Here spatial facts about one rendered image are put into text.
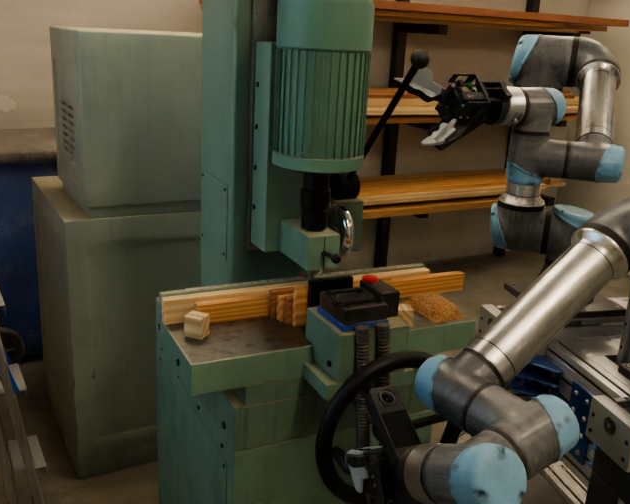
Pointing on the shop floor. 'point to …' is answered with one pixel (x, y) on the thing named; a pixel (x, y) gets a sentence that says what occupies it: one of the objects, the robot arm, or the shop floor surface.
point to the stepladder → (11, 379)
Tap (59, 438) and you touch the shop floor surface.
